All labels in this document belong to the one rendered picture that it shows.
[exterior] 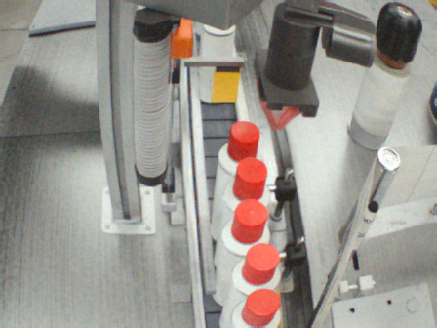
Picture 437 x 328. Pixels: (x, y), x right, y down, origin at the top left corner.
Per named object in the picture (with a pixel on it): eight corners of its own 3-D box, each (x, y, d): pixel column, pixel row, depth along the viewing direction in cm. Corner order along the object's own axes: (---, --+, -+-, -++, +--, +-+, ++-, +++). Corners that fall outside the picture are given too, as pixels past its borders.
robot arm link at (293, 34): (275, -9, 55) (275, 14, 51) (330, 4, 55) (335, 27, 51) (269, 31, 60) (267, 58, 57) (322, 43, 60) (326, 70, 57)
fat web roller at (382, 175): (365, 246, 73) (406, 171, 59) (340, 249, 73) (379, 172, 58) (361, 222, 76) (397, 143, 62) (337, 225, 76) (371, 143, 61)
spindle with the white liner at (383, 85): (393, 150, 86) (435, 30, 63) (354, 150, 85) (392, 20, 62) (380, 115, 92) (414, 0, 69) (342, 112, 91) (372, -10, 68)
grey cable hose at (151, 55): (168, 188, 54) (174, 23, 37) (135, 188, 53) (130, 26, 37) (168, 161, 56) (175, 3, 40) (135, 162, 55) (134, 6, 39)
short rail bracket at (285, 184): (286, 224, 81) (301, 177, 72) (267, 225, 81) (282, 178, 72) (284, 207, 83) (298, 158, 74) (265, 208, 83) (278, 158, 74)
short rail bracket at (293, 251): (294, 284, 74) (314, 246, 65) (254, 288, 73) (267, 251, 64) (292, 266, 76) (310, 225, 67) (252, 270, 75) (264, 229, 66)
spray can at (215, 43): (228, 105, 89) (240, 15, 73) (197, 105, 89) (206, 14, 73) (225, 85, 93) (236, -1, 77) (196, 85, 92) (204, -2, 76)
